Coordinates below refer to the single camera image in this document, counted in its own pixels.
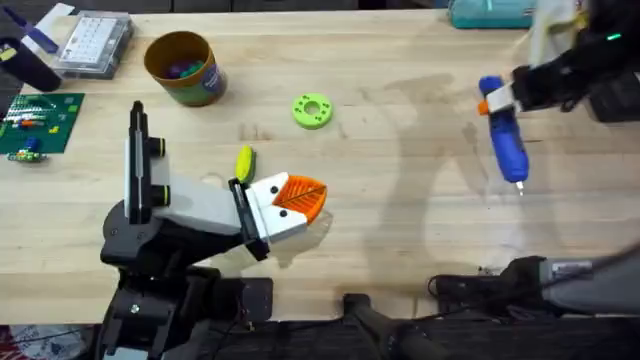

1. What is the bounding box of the black rail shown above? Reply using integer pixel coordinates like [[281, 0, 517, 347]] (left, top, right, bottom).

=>
[[199, 293, 640, 360]]

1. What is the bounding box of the right wrist upright plate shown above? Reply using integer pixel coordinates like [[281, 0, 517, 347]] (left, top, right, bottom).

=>
[[527, 0, 587, 68]]

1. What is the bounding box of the yellow green toy vegetable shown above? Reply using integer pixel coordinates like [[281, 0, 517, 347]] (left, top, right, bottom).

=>
[[234, 144, 258, 184]]

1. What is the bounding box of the blue electric screwdriver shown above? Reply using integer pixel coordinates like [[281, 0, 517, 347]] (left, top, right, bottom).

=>
[[477, 74, 531, 197]]

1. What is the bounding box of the clear plastic parts box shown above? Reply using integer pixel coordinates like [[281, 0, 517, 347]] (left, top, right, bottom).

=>
[[51, 10, 135, 81]]

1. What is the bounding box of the white and blue flat box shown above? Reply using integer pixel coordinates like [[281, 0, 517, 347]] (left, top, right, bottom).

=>
[[3, 1, 77, 55]]

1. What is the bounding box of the green disc with holes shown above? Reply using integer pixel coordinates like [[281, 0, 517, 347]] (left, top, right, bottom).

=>
[[291, 92, 334, 131]]

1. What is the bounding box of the black cylinder with yellow label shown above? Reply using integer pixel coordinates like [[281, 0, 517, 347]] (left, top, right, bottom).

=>
[[0, 36, 64, 94]]

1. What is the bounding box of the green board with toy blocks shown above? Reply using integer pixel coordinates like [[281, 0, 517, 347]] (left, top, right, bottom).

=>
[[0, 92, 86, 164]]

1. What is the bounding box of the teal case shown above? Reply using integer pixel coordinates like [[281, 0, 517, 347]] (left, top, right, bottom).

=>
[[446, 0, 540, 30]]

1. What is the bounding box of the left wrist upright black plate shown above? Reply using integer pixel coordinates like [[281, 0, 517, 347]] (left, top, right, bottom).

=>
[[123, 99, 172, 226]]

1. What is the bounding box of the left gripper white and black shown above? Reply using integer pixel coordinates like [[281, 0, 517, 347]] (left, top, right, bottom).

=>
[[100, 171, 328, 275]]

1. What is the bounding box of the brown tub with toys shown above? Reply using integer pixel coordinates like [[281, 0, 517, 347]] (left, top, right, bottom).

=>
[[143, 30, 229, 108]]

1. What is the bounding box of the patterned cloth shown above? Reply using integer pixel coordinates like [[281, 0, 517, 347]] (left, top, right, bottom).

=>
[[0, 323, 97, 360]]

